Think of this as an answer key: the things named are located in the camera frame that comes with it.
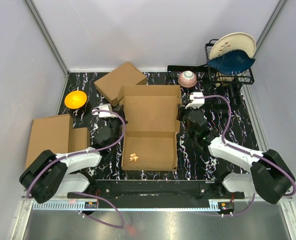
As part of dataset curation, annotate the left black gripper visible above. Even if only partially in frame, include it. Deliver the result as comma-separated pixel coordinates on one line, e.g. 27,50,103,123
107,104,128,148

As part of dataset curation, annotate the small orange red toy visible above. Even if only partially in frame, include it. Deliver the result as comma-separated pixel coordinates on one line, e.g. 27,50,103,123
129,153,139,162

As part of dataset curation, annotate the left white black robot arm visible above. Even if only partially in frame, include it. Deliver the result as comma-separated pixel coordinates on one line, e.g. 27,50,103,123
19,115,126,204

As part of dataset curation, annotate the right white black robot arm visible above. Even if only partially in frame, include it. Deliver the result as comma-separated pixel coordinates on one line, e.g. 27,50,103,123
177,107,295,204

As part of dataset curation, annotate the small cardboard box left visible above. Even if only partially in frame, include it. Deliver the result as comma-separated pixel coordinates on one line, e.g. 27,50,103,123
68,127,90,153

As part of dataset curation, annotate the closed cardboard box back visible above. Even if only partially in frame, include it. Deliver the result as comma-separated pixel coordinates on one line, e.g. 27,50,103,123
94,62,147,106

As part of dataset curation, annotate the large cardboard box left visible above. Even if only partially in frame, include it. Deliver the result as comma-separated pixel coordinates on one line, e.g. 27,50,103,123
25,114,73,168

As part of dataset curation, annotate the pink patterned bowl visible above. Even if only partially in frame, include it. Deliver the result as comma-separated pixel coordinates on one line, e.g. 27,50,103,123
178,70,197,88

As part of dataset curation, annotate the orange bowl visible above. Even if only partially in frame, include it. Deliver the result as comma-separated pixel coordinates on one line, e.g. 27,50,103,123
64,90,87,110

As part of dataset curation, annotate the beige cup in rack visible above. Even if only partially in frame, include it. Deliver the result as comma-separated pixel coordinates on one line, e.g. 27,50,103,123
215,76,233,87

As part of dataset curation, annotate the blue leaf plate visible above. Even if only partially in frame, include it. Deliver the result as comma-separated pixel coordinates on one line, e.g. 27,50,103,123
207,49,255,76

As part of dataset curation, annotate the cream floral plate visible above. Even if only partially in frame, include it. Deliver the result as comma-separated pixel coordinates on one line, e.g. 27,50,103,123
209,32,256,60

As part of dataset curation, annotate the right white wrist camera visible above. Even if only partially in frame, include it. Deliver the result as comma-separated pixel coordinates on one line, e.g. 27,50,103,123
185,92,205,109

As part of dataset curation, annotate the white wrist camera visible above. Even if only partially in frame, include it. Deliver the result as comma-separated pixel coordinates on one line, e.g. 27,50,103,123
91,103,116,119
185,92,205,109

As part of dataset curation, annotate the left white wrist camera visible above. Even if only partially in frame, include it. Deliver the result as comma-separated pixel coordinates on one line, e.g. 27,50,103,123
91,103,116,119

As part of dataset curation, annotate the black wire dish rack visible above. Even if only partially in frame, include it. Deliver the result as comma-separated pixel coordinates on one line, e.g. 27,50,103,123
166,39,255,110

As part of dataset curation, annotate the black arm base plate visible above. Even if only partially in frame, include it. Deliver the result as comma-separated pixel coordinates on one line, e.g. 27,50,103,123
84,180,245,200

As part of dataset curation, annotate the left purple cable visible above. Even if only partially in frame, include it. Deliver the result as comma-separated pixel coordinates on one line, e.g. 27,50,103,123
26,108,127,229

